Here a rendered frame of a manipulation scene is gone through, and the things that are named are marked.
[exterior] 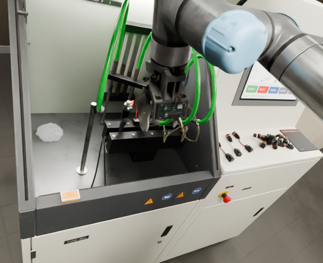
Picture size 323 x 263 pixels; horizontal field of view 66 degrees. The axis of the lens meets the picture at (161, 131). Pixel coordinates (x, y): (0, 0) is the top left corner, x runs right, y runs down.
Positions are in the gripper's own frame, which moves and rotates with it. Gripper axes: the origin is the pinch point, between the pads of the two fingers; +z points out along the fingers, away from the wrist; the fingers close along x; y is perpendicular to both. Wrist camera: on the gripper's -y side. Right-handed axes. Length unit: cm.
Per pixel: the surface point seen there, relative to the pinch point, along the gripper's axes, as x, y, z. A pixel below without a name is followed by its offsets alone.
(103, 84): -12.5, -8.8, -6.3
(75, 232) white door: -27, 7, 43
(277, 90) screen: 69, -36, 25
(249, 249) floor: 84, 2, 149
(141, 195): -3.7, 2.7, 31.8
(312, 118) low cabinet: 193, -95, 120
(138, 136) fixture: -1.1, -19.9, 27.9
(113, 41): -9.0, -15.4, -14.0
